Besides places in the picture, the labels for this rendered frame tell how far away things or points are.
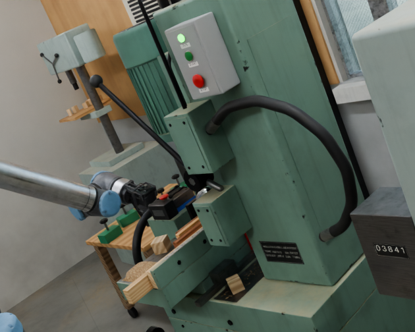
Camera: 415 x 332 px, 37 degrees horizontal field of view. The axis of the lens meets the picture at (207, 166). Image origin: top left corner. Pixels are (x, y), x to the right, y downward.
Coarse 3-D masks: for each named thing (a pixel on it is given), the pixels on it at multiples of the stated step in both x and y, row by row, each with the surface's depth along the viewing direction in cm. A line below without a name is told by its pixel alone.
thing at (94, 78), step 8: (96, 80) 161; (104, 88) 161; (112, 96) 161; (120, 104) 160; (128, 112) 159; (136, 120) 158; (144, 128) 157; (152, 136) 157; (160, 144) 156; (176, 152) 155; (184, 176) 152; (192, 176) 150; (200, 176) 150; (208, 176) 151; (192, 184) 152; (200, 184) 150; (208, 184) 150; (216, 184) 149
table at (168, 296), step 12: (240, 240) 174; (168, 252) 176; (216, 252) 168; (228, 252) 171; (192, 264) 162; (204, 264) 165; (216, 264) 168; (180, 276) 160; (192, 276) 162; (204, 276) 165; (120, 288) 171; (168, 288) 157; (180, 288) 159; (192, 288) 162; (144, 300) 165; (156, 300) 160; (168, 300) 157
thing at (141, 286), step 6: (144, 276) 157; (138, 282) 155; (144, 282) 156; (150, 282) 158; (126, 288) 154; (132, 288) 154; (138, 288) 155; (144, 288) 156; (150, 288) 157; (126, 294) 154; (132, 294) 154; (138, 294) 155; (144, 294) 156; (132, 300) 154
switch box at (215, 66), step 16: (208, 16) 127; (176, 32) 129; (192, 32) 126; (208, 32) 127; (176, 48) 131; (192, 48) 128; (208, 48) 126; (224, 48) 129; (208, 64) 127; (224, 64) 129; (208, 80) 129; (224, 80) 129; (192, 96) 135; (208, 96) 132
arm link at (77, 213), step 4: (92, 184) 227; (96, 184) 226; (100, 188) 226; (72, 208) 222; (72, 212) 224; (76, 212) 221; (80, 212) 220; (84, 212) 219; (76, 216) 224; (80, 216) 221; (84, 216) 222; (80, 220) 223
